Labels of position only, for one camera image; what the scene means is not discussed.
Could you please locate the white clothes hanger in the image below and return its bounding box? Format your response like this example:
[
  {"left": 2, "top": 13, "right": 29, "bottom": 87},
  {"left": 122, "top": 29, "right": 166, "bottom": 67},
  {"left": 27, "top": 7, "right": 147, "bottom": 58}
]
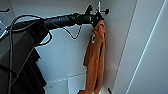
[
  {"left": 0, "top": 20, "right": 8, "bottom": 40},
  {"left": 96, "top": 1, "right": 102, "bottom": 14}
]

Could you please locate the orange hoodie white lettering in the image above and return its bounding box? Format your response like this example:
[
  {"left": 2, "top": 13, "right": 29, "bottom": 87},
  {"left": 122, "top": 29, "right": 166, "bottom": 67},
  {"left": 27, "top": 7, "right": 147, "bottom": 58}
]
[{"left": 78, "top": 20, "right": 108, "bottom": 94}]

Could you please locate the white wardrobe door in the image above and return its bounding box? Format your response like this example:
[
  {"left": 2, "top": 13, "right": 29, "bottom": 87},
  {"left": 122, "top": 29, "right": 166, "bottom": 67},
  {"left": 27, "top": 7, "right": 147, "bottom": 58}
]
[{"left": 111, "top": 0, "right": 168, "bottom": 94}]

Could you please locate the white wardrobe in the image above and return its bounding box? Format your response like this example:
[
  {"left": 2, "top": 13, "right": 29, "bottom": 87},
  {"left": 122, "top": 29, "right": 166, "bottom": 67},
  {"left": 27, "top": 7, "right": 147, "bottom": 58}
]
[{"left": 0, "top": 0, "right": 138, "bottom": 94}]

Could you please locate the white inner shelf unit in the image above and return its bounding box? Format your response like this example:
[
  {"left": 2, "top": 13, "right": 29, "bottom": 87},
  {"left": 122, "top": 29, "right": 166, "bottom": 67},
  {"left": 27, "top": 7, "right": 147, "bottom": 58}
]
[{"left": 43, "top": 73, "right": 88, "bottom": 94}]

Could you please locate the black garment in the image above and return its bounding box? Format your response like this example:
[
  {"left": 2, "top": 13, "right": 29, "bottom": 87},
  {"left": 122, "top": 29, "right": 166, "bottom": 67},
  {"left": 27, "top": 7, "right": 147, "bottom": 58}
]
[{"left": 19, "top": 46, "right": 48, "bottom": 94}]

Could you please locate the black wall hook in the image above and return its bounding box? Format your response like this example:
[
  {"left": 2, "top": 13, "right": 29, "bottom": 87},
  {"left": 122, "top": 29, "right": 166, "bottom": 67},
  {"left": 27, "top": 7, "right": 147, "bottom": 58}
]
[
  {"left": 0, "top": 8, "right": 11, "bottom": 14},
  {"left": 99, "top": 8, "right": 110, "bottom": 16}
]

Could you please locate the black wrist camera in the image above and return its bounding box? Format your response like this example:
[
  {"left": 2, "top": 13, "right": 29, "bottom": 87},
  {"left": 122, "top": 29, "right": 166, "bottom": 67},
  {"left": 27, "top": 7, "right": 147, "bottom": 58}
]
[{"left": 84, "top": 3, "right": 95, "bottom": 15}]

